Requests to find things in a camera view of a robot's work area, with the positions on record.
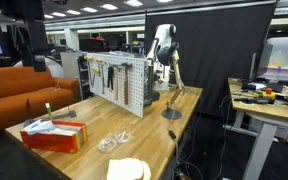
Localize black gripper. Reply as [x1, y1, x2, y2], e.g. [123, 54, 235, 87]
[24, 19, 49, 73]

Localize wooden jointed stand grey base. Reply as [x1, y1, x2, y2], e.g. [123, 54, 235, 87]
[161, 49, 186, 121]

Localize silver combination wrench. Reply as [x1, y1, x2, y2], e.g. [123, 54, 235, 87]
[99, 63, 106, 81]
[100, 78, 106, 96]

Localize white pillar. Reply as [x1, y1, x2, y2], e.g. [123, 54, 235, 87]
[63, 27, 81, 52]

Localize black hand tool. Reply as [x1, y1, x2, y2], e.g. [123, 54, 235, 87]
[233, 96, 276, 105]

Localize red machine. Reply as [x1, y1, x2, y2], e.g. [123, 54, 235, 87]
[78, 37, 109, 53]

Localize translucent plastic storage bin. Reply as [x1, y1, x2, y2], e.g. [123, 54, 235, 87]
[266, 35, 288, 83]

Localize black cable with plug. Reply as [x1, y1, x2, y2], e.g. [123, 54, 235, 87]
[167, 129, 182, 180]

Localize rectangular ceiling light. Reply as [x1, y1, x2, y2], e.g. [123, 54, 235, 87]
[65, 9, 82, 16]
[123, 0, 144, 8]
[80, 6, 99, 14]
[99, 3, 119, 11]

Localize red rainbow-striped cardboard box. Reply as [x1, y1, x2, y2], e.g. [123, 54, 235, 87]
[19, 119, 89, 155]

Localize wooden desk with grey legs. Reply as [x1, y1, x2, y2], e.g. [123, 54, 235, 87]
[227, 77, 288, 180]

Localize black metal bookend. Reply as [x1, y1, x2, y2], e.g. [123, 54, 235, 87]
[51, 105, 78, 121]
[22, 98, 36, 130]

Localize orange sofa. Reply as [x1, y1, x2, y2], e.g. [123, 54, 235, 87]
[0, 65, 82, 136]

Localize yellow T-handle hex key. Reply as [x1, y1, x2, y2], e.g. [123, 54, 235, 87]
[90, 67, 101, 88]
[84, 55, 94, 88]
[94, 58, 105, 78]

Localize grey pegboard support frame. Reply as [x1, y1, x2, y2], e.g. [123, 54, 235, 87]
[143, 58, 161, 108]

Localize hammer with pale wooden handle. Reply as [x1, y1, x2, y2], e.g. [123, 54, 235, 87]
[112, 64, 121, 102]

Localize grey cabinet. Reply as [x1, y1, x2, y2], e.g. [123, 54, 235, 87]
[59, 50, 87, 101]

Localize black curtain panel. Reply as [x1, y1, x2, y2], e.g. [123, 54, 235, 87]
[144, 0, 279, 118]

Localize hammer with brown wooden handle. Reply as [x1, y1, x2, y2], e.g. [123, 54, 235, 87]
[120, 62, 134, 106]

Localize black pliers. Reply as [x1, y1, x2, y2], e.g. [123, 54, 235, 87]
[106, 65, 115, 92]

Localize white toy bread slice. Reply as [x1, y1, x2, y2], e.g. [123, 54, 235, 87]
[140, 160, 153, 180]
[106, 157, 145, 180]

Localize white card with green mark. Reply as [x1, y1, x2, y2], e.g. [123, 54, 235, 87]
[44, 102, 54, 122]

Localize yellow emergency stop button box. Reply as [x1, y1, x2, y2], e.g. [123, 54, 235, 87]
[261, 87, 277, 101]

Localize white pegboard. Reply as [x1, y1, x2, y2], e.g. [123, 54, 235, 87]
[84, 52, 152, 119]

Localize dark computer monitor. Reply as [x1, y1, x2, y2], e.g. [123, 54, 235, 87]
[248, 43, 274, 82]

